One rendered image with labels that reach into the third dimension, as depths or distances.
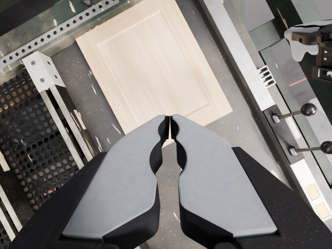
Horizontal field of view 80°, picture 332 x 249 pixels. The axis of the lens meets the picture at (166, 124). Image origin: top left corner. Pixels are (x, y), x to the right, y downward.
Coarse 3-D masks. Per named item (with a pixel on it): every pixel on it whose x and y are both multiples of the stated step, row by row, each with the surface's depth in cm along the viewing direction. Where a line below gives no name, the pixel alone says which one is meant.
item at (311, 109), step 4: (304, 104) 56; (308, 104) 55; (312, 104) 55; (304, 108) 55; (308, 108) 55; (312, 108) 54; (316, 108) 54; (292, 112) 60; (296, 112) 59; (300, 112) 58; (304, 112) 55; (308, 112) 55; (312, 112) 54; (272, 116) 65; (276, 116) 64; (280, 116) 63; (284, 116) 62; (288, 116) 61; (308, 116) 56; (276, 120) 64; (280, 120) 64
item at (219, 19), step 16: (208, 0) 66; (208, 16) 69; (224, 16) 66; (224, 32) 66; (224, 48) 70; (240, 48) 66; (240, 64) 66; (256, 80) 66; (256, 96) 66; (304, 160) 66; (304, 176) 66; (304, 192) 66; (320, 192) 66
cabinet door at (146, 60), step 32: (160, 0) 69; (96, 32) 71; (128, 32) 70; (160, 32) 70; (96, 64) 71; (128, 64) 71; (160, 64) 70; (192, 64) 69; (128, 96) 71; (160, 96) 70; (192, 96) 70; (224, 96) 69; (128, 128) 71
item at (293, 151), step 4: (324, 144) 56; (328, 144) 55; (292, 148) 64; (304, 148) 62; (308, 148) 60; (312, 148) 59; (316, 148) 58; (320, 148) 57; (324, 148) 55; (328, 148) 55; (292, 152) 64; (296, 152) 64; (324, 152) 56; (328, 152) 55
